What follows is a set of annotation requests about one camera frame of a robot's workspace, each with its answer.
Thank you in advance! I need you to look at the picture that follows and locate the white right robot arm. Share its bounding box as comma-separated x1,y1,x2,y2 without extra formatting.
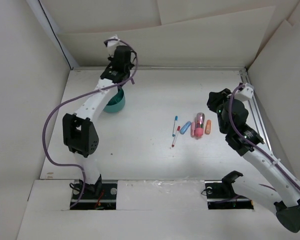
207,84,300,233

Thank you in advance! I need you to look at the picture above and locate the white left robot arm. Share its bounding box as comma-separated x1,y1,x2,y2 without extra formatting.
62,45,135,199

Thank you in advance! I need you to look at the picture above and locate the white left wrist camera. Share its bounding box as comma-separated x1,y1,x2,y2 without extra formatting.
104,35,121,57

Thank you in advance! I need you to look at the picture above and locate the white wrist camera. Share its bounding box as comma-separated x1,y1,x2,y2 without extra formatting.
234,83,254,102
104,35,121,57

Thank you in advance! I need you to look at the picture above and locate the pink highlighter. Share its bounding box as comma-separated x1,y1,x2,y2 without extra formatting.
190,122,196,138

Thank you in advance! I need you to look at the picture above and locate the teal round desk organizer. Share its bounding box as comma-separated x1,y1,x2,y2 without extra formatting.
103,88,126,114

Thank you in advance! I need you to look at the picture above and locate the red capped white marker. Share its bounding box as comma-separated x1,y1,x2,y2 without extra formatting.
171,125,181,148

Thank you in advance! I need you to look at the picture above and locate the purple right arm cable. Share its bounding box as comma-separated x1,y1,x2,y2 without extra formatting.
226,84,300,236

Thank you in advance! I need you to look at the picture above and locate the aluminium rail right side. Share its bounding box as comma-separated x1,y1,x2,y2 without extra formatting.
239,68,273,153

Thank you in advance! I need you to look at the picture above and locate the blue highlighter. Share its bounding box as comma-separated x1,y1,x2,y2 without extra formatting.
179,121,192,135

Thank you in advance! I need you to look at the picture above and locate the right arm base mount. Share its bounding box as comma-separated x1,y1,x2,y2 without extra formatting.
201,180,254,210

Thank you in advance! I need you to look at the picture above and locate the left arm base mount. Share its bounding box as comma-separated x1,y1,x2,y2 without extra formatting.
69,180,118,211

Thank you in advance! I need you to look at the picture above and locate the pink capped clear tube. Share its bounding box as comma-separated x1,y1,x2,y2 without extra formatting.
194,112,205,139

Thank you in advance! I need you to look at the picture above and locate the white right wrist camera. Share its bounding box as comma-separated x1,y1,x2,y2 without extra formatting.
234,83,254,102

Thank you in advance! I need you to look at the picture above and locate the orange highlighter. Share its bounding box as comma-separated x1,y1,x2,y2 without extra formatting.
204,119,212,135

